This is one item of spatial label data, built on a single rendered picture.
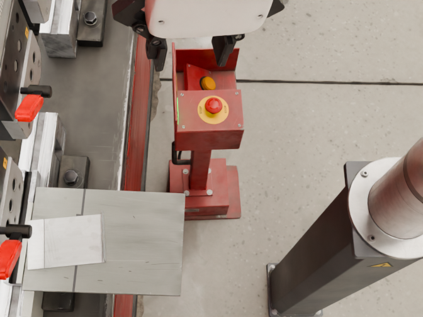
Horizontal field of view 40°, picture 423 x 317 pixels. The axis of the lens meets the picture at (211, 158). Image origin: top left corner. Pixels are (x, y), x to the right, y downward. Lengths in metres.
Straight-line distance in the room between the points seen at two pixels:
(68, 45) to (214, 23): 0.82
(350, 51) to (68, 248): 1.67
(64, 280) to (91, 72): 0.48
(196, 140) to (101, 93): 0.26
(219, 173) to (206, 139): 0.63
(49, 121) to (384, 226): 0.64
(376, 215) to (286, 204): 1.08
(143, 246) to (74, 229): 0.12
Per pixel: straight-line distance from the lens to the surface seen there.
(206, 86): 1.44
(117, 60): 1.31
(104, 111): 1.25
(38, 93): 0.84
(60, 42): 1.27
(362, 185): 1.09
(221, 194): 1.97
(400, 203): 0.97
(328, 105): 2.31
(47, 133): 1.15
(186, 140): 1.38
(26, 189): 1.09
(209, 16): 0.48
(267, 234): 2.08
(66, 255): 1.03
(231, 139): 1.39
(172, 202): 1.04
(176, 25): 0.48
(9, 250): 0.75
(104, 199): 1.05
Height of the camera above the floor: 2.00
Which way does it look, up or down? 69 degrees down
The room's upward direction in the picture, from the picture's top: 9 degrees clockwise
